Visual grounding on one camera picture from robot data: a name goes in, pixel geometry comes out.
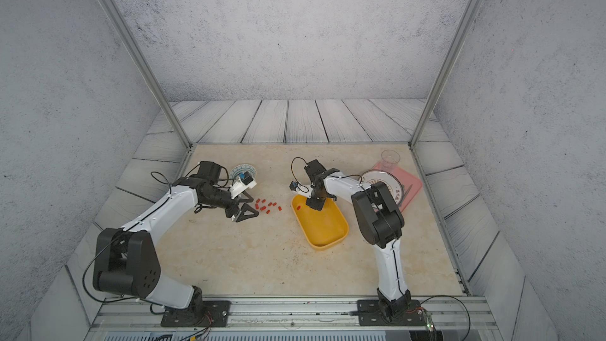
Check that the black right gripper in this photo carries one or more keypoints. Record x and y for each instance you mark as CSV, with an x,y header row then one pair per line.
x,y
316,205

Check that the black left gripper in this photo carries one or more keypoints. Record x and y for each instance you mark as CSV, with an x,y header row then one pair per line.
x,y
232,211

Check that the yellow plastic storage box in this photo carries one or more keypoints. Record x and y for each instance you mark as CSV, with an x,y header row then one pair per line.
x,y
322,229

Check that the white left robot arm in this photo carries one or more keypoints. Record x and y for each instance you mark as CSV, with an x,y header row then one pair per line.
x,y
126,262

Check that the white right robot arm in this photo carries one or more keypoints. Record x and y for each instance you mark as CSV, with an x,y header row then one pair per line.
x,y
379,221

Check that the small patterned bowl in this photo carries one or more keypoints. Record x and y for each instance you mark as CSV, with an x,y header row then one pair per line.
x,y
242,170

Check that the round printed white plate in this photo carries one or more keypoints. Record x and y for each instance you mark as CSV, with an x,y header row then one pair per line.
x,y
391,182

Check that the clear plastic cup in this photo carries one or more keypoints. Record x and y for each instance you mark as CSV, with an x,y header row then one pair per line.
x,y
389,160

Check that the pink plastic tray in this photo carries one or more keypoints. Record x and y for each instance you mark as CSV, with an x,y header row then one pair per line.
x,y
411,184

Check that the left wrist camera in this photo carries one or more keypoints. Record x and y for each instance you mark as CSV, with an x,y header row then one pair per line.
x,y
241,183

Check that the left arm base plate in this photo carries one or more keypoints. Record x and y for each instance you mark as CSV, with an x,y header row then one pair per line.
x,y
195,312

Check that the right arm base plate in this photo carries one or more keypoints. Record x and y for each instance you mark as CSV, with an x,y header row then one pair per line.
x,y
375,312

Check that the aluminium front rail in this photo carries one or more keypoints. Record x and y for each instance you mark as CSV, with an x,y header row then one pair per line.
x,y
301,318

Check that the aluminium corner post left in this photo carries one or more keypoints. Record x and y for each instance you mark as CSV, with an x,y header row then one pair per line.
x,y
127,38

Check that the aluminium corner post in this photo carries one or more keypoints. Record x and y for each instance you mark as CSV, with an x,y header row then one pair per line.
x,y
127,38
464,26

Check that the aluminium corner post right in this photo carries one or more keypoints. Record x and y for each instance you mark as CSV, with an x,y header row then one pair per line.
x,y
464,26

